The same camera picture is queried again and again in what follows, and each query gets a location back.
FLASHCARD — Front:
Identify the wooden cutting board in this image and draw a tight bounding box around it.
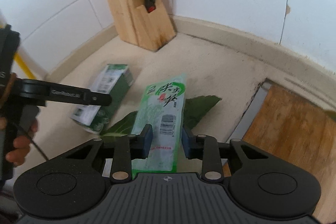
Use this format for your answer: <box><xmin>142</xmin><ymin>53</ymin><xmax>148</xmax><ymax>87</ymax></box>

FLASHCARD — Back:
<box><xmin>230</xmin><ymin>82</ymin><xmax>335</xmax><ymax>223</ymax></box>

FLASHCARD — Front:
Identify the green snack packet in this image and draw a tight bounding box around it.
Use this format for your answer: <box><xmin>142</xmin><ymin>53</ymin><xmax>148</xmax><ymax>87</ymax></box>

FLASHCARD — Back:
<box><xmin>131</xmin><ymin>74</ymin><xmax>186</xmax><ymax>176</ymax></box>

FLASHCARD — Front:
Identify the yellow pipe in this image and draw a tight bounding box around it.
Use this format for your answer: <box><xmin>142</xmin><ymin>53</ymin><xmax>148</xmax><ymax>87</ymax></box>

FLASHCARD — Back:
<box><xmin>14</xmin><ymin>53</ymin><xmax>37</xmax><ymax>80</ymax></box>

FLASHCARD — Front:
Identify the wooden knife block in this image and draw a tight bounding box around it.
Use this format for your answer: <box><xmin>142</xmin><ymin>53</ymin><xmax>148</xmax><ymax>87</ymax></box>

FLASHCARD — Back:
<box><xmin>107</xmin><ymin>0</ymin><xmax>176</xmax><ymax>52</ymax></box>

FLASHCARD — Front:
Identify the person's left hand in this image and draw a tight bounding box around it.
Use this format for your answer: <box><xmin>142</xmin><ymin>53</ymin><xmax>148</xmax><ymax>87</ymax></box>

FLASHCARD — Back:
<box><xmin>1</xmin><ymin>117</ymin><xmax>39</xmax><ymax>166</ymax></box>

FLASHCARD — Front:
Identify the green white box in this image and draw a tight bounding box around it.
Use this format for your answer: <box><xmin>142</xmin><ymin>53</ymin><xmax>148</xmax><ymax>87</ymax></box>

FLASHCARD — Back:
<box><xmin>71</xmin><ymin>64</ymin><xmax>133</xmax><ymax>134</ymax></box>

